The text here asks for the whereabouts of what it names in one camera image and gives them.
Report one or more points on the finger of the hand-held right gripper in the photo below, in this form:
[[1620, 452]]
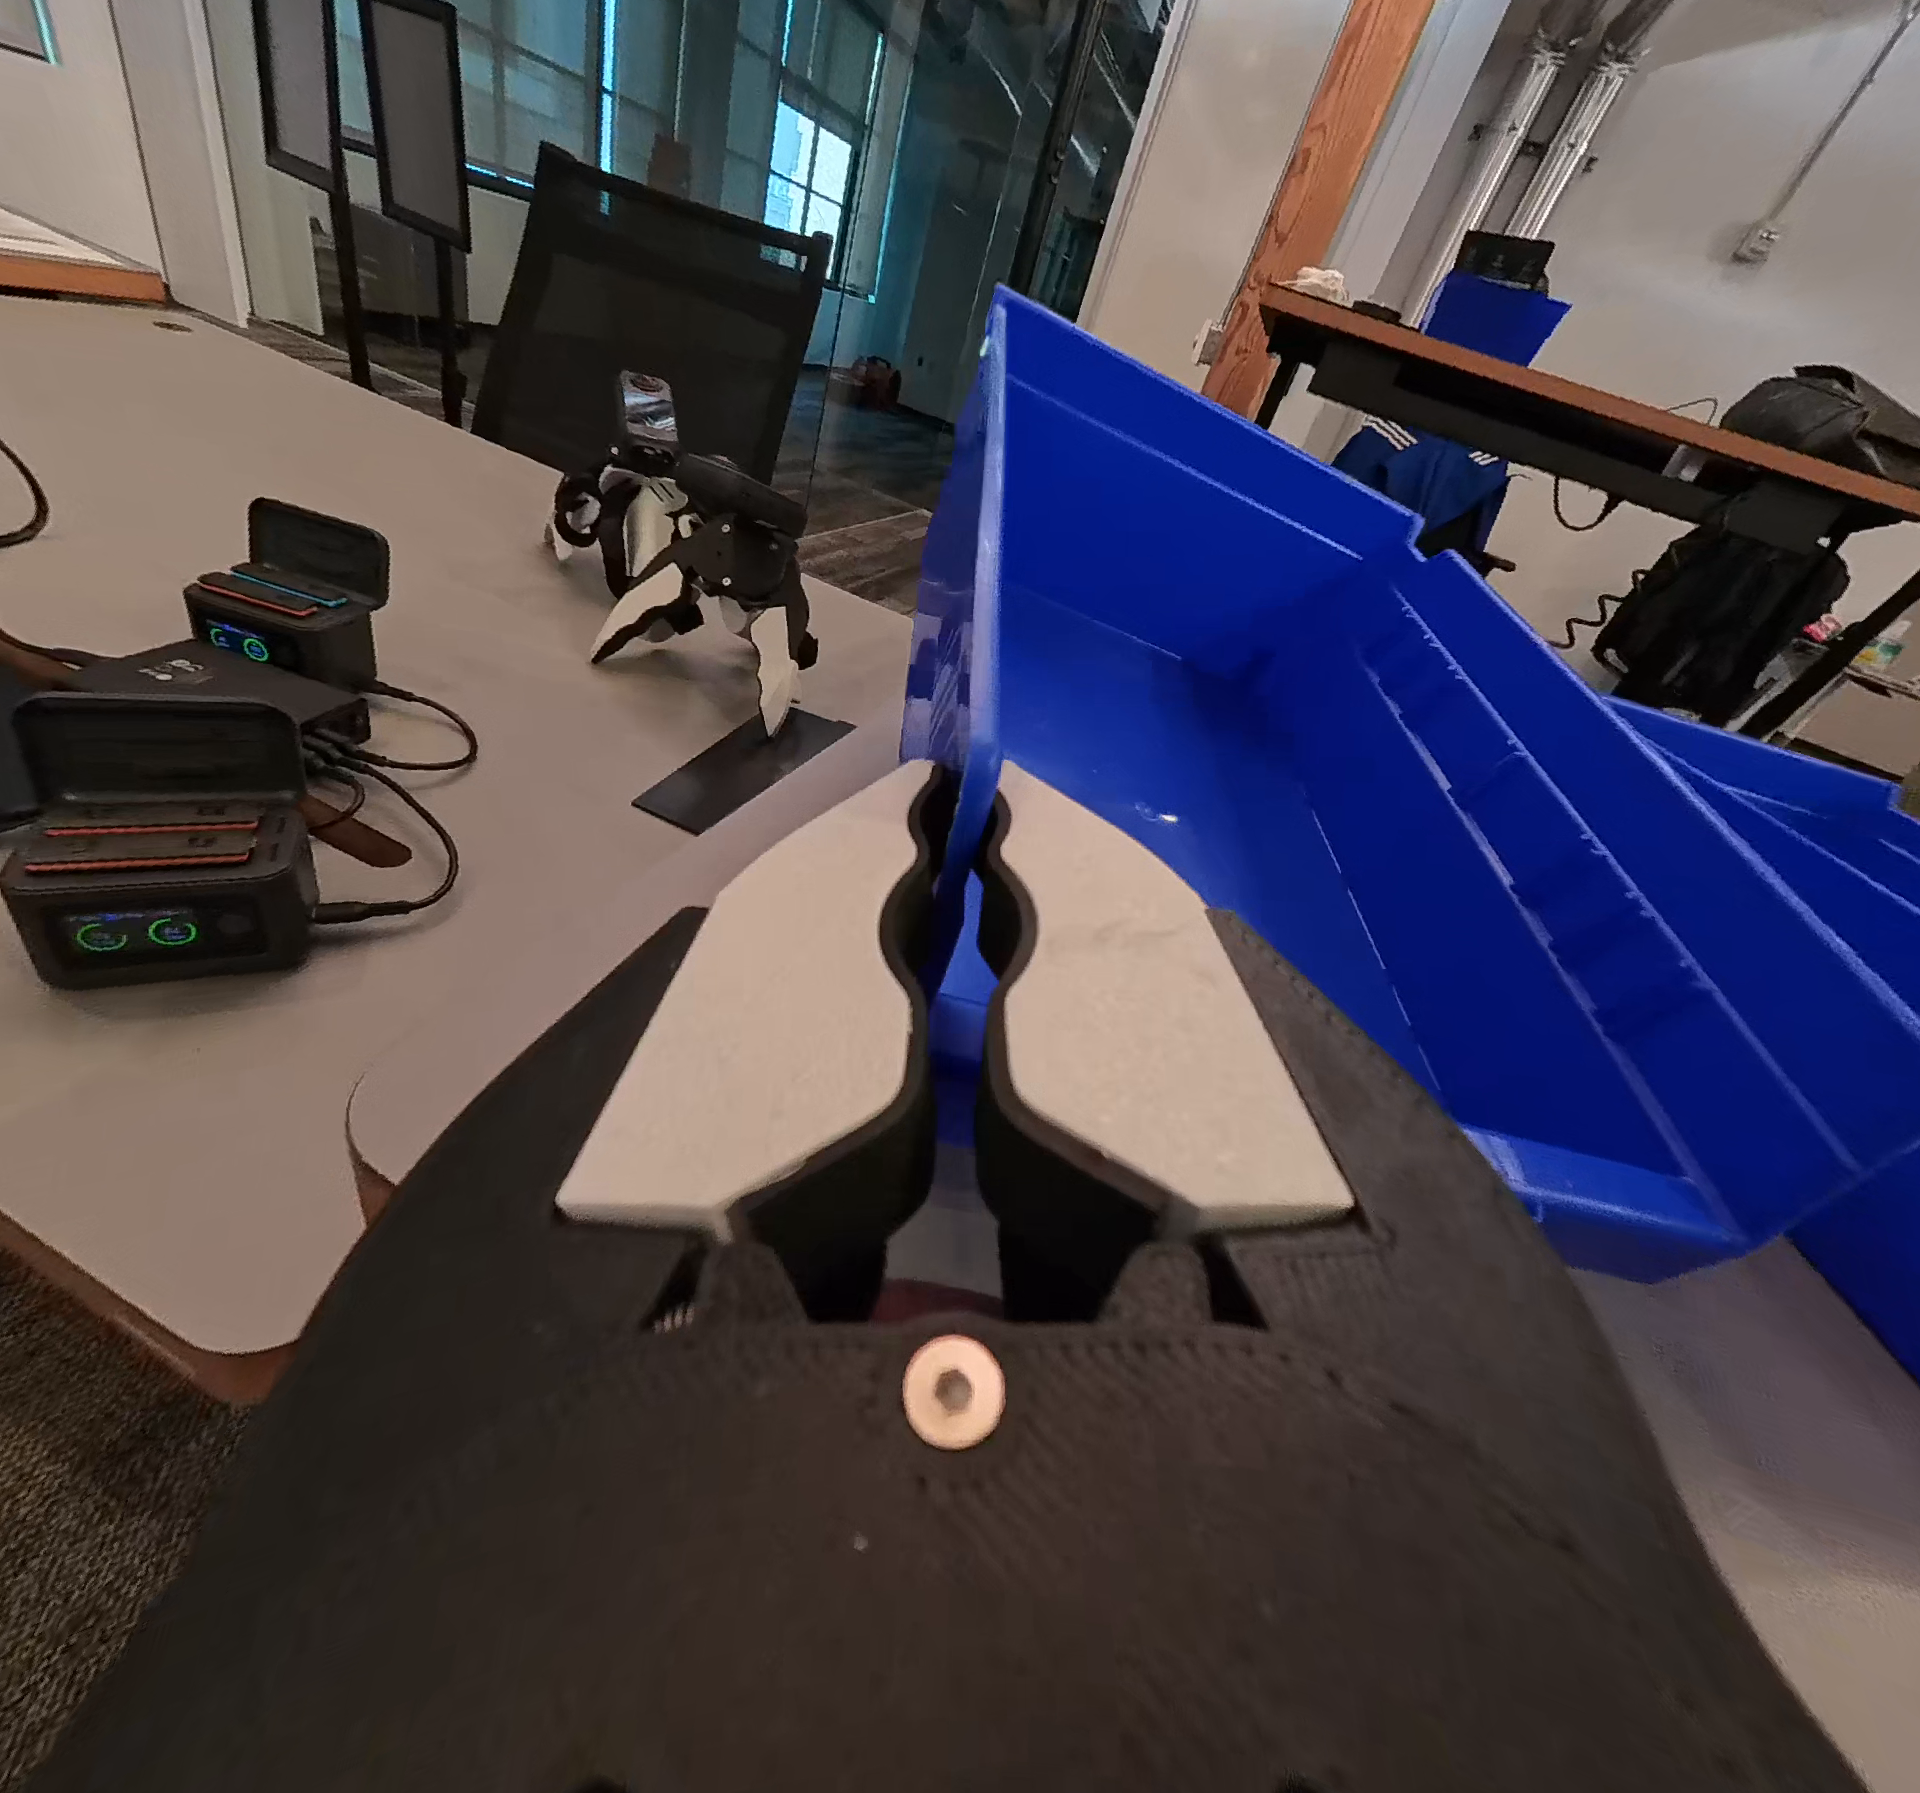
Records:
[[644, 624], [779, 675]]

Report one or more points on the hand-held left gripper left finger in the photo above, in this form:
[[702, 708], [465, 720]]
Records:
[[751, 1059]]

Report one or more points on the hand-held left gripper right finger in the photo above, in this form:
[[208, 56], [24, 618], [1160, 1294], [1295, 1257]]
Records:
[[1170, 1059]]

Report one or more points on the grey desk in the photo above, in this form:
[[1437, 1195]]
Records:
[[1696, 1448]]

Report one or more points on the red bag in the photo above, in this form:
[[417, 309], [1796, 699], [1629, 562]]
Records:
[[877, 384]]

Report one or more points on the black mesh office chair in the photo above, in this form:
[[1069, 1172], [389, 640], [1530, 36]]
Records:
[[630, 309]]

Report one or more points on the black battery charging case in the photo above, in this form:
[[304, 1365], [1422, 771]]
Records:
[[284, 639], [165, 923]]

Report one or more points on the black flat power hub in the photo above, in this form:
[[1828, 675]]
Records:
[[225, 685]]

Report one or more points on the light grey table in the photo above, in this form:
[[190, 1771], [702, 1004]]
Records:
[[225, 1105]]

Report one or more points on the black sign stand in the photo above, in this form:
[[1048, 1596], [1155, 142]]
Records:
[[293, 38], [416, 112]]

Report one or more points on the blue striped jacket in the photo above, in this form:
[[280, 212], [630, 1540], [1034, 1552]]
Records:
[[1426, 488]]

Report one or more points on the white crumpled cloth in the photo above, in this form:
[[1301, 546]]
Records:
[[1323, 286]]

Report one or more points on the white door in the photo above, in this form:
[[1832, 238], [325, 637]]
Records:
[[1260, 127]]

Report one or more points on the black bag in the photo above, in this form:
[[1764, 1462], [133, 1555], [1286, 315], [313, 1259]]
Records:
[[1710, 624]]

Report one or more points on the white table orange edge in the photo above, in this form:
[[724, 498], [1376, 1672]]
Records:
[[61, 249]]

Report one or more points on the brown table black legs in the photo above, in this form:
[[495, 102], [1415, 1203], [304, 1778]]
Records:
[[1500, 401]]

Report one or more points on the wooden pillar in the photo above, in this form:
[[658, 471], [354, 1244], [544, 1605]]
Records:
[[1350, 127]]

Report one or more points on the small blue storage bin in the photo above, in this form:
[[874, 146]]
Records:
[[1500, 322]]

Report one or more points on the black monitor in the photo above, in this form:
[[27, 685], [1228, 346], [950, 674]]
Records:
[[1504, 261]]

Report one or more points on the black backpack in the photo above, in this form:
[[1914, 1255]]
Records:
[[1831, 421]]

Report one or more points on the metal conduit pipes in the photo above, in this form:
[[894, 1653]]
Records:
[[1561, 98]]

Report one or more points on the wall outlet box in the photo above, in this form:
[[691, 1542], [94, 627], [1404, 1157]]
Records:
[[1762, 241]]

